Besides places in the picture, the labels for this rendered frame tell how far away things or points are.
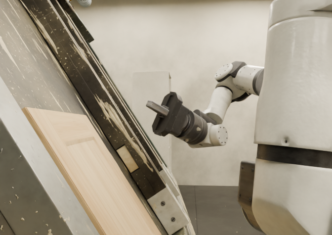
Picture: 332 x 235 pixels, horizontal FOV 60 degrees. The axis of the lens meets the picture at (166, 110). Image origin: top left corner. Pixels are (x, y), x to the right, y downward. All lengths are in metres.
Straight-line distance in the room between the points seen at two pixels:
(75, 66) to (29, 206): 0.68
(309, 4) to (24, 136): 0.26
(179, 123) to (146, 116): 3.74
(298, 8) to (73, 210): 0.26
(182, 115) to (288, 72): 0.56
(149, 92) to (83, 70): 3.67
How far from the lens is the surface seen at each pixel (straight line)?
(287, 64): 0.25
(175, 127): 0.78
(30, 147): 0.28
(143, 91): 4.56
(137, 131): 1.20
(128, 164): 0.87
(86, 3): 1.62
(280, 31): 0.26
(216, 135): 0.86
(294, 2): 0.27
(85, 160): 0.49
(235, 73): 1.00
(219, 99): 0.99
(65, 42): 0.94
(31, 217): 0.27
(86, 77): 0.90
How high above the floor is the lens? 1.21
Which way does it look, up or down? 3 degrees up
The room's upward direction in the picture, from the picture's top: straight up
